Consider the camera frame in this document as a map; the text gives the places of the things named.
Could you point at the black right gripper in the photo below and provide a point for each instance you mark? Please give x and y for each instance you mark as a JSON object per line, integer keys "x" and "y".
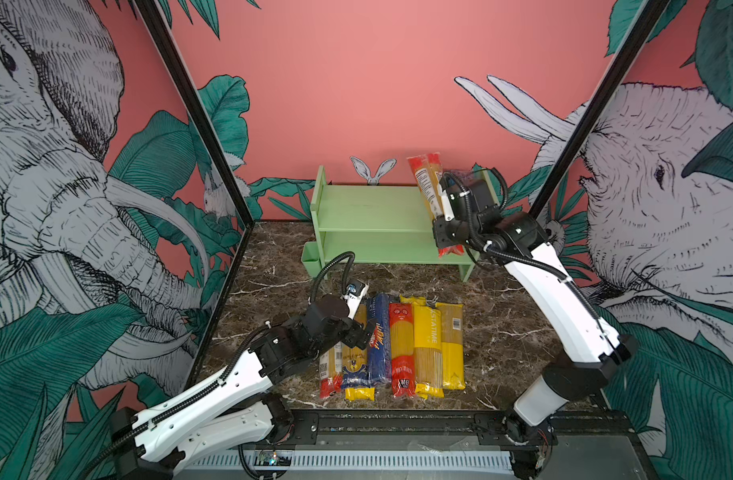
{"x": 443, "y": 232}

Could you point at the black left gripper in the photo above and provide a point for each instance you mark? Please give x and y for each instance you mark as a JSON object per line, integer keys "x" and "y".
{"x": 355, "y": 338}

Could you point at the blue Barilla spaghetti bag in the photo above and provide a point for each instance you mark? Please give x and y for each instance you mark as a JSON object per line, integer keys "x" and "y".
{"x": 379, "y": 354}

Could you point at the red spaghetti bag white label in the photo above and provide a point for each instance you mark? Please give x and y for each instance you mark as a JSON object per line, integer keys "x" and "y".
{"x": 428, "y": 171}

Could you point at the yellow Pastatime spaghetti bag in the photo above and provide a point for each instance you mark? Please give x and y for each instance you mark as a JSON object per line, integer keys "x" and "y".
{"x": 428, "y": 354}

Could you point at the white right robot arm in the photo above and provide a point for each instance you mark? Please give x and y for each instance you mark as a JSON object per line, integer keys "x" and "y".
{"x": 592, "y": 350}

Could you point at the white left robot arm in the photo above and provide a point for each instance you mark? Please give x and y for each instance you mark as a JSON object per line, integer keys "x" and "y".
{"x": 235, "y": 406}

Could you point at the green metal shelf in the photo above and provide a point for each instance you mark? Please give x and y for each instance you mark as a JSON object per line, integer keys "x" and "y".
{"x": 381, "y": 224}

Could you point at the red white-label spaghetti bag left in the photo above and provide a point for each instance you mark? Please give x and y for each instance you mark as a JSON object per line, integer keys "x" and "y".
{"x": 330, "y": 369}

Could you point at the blue yellow spaghetti bag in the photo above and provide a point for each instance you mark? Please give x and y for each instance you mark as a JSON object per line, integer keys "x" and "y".
{"x": 356, "y": 381}

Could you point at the red yellow spaghetti bag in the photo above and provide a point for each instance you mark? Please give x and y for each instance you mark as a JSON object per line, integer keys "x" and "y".
{"x": 401, "y": 323}

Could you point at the yellow spaghetti bag right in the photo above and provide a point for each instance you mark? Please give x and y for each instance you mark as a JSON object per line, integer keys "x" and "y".
{"x": 453, "y": 345}

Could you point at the white vented strip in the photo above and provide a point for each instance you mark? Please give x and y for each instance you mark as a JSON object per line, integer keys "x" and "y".
{"x": 495, "y": 462}

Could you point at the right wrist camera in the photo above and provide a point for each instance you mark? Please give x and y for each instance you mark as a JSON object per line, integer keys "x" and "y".
{"x": 446, "y": 203}

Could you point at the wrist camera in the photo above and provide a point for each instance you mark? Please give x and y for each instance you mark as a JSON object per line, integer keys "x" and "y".
{"x": 446, "y": 203}
{"x": 356, "y": 291}

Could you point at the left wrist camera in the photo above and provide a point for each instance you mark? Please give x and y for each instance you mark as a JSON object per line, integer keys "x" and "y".
{"x": 356, "y": 291}

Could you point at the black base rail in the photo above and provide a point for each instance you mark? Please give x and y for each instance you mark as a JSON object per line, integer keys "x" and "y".
{"x": 487, "y": 426}

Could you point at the black enclosure frame post right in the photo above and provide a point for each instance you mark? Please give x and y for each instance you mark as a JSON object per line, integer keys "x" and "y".
{"x": 636, "y": 37}

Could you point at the black enclosure frame post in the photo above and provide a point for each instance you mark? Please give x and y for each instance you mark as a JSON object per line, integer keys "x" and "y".
{"x": 636, "y": 37}
{"x": 153, "y": 17}

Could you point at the black enclosure frame post left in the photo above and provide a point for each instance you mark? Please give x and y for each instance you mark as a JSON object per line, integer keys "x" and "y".
{"x": 153, "y": 17}

